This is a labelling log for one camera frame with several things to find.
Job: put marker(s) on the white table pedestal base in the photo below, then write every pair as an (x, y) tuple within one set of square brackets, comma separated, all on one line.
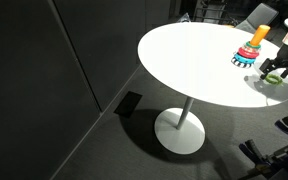
[(179, 130)]

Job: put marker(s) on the black clamp stand equipment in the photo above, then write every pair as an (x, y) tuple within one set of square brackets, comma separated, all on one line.
[(271, 167)]

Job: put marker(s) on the grey office chair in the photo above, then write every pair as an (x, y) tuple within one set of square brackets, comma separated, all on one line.
[(263, 14)]

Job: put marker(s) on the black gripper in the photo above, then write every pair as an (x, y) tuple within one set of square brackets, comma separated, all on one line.
[(280, 61)]

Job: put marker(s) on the orange stacking stand post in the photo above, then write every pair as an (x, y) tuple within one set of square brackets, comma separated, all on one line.
[(259, 35)]

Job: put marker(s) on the white round table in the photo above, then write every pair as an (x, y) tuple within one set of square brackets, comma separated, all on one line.
[(195, 59)]

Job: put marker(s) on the black floor plate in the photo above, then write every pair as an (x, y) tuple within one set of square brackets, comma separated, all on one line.
[(128, 104)]

